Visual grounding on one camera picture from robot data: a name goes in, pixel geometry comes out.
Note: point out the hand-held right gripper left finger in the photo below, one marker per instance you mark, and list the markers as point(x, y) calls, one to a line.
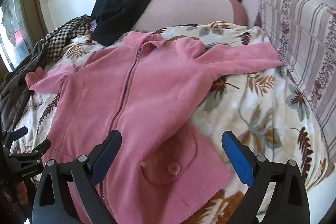
point(109, 151)

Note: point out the person's left hand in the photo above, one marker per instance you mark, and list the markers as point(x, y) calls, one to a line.
point(21, 191)

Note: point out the dark brown garment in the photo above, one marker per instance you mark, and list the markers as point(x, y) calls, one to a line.
point(15, 90)

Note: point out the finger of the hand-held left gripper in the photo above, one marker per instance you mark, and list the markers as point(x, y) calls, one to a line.
point(39, 147)
point(17, 133)

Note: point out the leaf printed blanket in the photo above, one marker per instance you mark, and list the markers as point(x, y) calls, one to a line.
point(262, 113)

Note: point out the checked garment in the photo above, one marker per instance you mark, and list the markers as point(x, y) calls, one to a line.
point(60, 35)

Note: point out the pink zip jacket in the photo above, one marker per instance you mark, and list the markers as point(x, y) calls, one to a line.
point(131, 98)

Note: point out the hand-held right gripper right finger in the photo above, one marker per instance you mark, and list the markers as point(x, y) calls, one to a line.
point(237, 155)

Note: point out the black garment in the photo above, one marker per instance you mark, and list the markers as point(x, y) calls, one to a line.
point(120, 6)

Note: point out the striped floral sofa cover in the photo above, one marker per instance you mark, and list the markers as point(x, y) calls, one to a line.
point(302, 35)

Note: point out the window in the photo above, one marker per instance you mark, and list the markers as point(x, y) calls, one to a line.
point(13, 29)

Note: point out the pink sofa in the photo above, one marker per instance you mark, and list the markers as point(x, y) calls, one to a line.
point(189, 7)

